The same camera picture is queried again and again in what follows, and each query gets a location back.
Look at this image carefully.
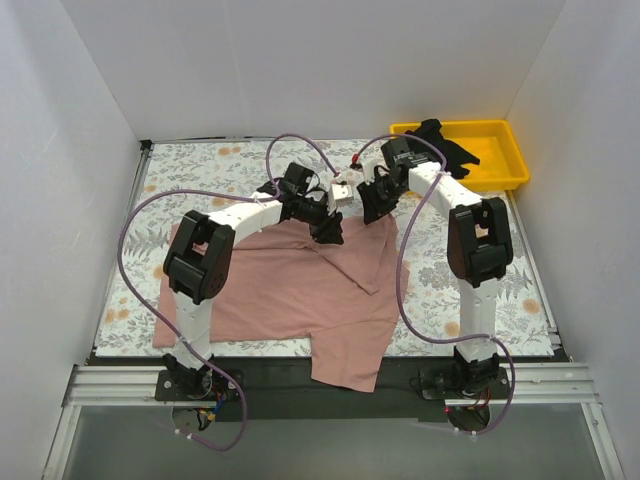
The pink t shirt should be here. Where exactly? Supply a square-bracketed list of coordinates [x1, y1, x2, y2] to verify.
[152, 214, 411, 394]

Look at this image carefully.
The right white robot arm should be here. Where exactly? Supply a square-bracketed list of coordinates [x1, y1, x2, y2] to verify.
[351, 134, 513, 398]

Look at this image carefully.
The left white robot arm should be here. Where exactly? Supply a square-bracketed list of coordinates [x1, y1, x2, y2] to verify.
[163, 163, 353, 400]

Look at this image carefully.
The black t shirt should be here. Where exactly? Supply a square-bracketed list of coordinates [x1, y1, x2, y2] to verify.
[405, 118, 480, 180]

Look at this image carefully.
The yellow plastic bin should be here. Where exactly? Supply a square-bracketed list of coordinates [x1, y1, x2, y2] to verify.
[389, 118, 531, 192]

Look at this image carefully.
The floral table mat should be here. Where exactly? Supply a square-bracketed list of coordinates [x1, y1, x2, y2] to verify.
[94, 139, 560, 358]

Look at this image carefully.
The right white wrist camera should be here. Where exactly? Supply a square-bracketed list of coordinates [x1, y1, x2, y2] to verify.
[350, 154, 387, 184]

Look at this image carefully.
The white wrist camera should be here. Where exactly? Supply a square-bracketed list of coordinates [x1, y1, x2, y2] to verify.
[350, 154, 387, 184]
[327, 172, 354, 212]

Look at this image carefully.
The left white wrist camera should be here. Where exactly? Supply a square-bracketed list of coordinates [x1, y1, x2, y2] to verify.
[327, 172, 354, 212]

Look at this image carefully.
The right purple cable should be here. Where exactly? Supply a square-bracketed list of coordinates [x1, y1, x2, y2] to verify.
[349, 135, 516, 442]

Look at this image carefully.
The purple cable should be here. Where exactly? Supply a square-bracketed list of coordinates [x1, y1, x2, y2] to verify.
[349, 135, 516, 442]
[117, 132, 346, 454]

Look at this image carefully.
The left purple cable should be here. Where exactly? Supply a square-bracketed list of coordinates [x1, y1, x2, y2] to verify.
[117, 132, 346, 454]

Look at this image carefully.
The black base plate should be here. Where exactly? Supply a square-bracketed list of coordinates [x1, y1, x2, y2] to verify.
[153, 355, 514, 424]

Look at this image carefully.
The aluminium frame rail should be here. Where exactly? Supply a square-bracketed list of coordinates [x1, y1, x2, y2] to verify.
[43, 360, 624, 479]

